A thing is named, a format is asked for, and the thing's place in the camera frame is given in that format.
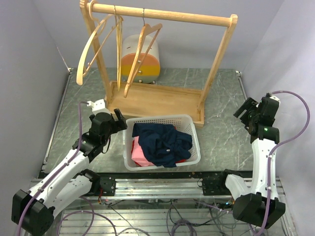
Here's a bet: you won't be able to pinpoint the pink t shirt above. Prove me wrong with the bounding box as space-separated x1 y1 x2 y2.
131 136 154 167

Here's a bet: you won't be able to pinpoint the navy blue t shirt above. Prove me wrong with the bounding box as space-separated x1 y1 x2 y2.
131 122 193 168

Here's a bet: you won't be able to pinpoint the red t shirt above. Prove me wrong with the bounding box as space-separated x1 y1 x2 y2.
130 126 188 168

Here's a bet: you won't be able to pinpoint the brown wooden hanger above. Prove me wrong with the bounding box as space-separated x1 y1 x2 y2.
124 8 162 98

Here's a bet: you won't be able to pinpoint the light wooden hanger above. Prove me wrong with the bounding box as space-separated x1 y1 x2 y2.
76 0 116 86

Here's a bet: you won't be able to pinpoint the yellow wooden hanger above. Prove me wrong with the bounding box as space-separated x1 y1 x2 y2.
114 6 123 90

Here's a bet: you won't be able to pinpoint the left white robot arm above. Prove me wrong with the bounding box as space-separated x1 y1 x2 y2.
11 109 127 236

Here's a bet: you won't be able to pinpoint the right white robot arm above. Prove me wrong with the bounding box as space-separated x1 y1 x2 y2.
217 94 286 229

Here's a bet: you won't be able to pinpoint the wooden clothes rack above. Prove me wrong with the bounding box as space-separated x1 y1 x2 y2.
86 3 238 127

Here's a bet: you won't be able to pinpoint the white orange round appliance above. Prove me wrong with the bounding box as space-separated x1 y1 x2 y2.
120 34 161 85

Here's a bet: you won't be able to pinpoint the white plastic basket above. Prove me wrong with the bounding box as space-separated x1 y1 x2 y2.
123 115 201 171

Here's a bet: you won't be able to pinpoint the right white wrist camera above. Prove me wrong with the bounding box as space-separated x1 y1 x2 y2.
265 93 281 104

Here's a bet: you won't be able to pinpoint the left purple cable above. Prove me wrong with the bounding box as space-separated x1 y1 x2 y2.
14 100 90 236

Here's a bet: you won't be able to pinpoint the purple cable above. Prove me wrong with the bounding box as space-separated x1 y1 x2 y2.
253 90 311 236
14 100 90 236

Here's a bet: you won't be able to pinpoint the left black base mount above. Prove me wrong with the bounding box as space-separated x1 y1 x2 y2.
85 173 116 196

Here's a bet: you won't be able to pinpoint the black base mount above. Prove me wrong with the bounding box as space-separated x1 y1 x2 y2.
197 169 252 196
85 173 116 196

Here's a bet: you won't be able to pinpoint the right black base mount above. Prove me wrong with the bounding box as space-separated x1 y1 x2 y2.
197 169 252 196

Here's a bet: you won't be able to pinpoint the aluminium rail frame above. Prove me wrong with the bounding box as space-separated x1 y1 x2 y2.
14 171 296 236

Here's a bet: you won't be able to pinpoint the loose cables under frame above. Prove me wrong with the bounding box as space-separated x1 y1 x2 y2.
55 194 271 236

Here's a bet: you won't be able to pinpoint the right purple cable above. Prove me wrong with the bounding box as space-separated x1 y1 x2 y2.
253 90 311 236

